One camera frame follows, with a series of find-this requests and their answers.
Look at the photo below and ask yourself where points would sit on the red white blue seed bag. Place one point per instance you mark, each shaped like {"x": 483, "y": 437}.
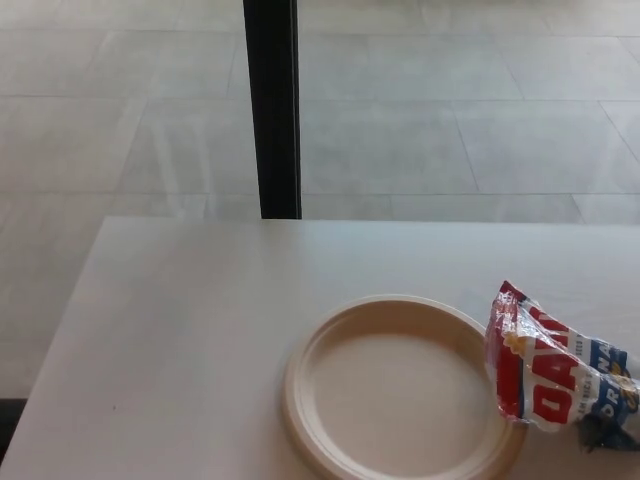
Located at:
{"x": 545, "y": 380}

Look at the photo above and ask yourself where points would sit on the round cream disposable plate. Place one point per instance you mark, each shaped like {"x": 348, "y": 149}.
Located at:
{"x": 395, "y": 390}

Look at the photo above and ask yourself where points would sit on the black vertical window post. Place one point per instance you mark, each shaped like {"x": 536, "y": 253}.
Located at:
{"x": 275, "y": 110}

